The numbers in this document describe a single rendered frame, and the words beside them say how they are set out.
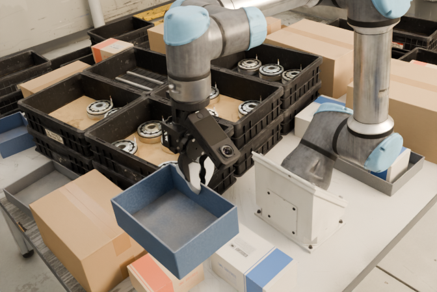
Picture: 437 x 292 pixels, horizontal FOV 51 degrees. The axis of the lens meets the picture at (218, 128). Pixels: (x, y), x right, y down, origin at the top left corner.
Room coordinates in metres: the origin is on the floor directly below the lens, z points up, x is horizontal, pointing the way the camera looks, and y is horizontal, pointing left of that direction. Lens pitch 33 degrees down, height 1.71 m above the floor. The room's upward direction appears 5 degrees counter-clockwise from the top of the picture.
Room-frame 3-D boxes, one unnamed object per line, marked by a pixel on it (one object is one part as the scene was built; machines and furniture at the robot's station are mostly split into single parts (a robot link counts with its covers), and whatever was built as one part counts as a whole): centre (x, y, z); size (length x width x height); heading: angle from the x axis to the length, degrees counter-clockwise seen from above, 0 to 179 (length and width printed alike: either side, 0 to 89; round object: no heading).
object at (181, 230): (0.65, 0.10, 1.10); 0.20 x 0.15 x 0.07; 41
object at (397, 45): (2.71, -1.24, 0.37); 0.42 x 0.34 x 0.46; 40
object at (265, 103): (1.45, 0.00, 0.92); 0.40 x 0.30 x 0.02; 49
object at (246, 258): (0.81, -0.06, 0.75); 0.20 x 0.12 x 0.09; 41
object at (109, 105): (1.54, 0.45, 0.86); 0.10 x 0.10 x 0.01
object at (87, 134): (1.23, 0.19, 0.92); 0.40 x 0.30 x 0.02; 49
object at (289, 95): (1.68, -0.20, 0.87); 0.40 x 0.30 x 0.11; 49
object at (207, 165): (0.72, 0.04, 1.15); 0.06 x 0.03 x 0.09; 38
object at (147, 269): (0.82, 0.17, 0.74); 0.16 x 0.12 x 0.07; 126
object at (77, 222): (0.96, 0.38, 0.78); 0.30 x 0.22 x 0.16; 41
